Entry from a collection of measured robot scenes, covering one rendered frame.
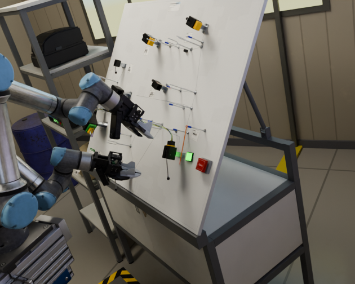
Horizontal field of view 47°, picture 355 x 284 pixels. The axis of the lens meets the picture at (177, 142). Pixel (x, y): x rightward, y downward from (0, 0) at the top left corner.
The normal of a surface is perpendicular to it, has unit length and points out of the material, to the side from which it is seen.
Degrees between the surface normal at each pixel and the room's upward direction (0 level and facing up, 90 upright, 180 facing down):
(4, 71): 83
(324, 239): 0
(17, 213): 97
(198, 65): 54
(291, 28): 90
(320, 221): 0
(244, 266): 90
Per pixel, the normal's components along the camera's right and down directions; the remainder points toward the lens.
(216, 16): -0.77, -0.17
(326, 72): -0.48, 0.48
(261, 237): 0.57, 0.22
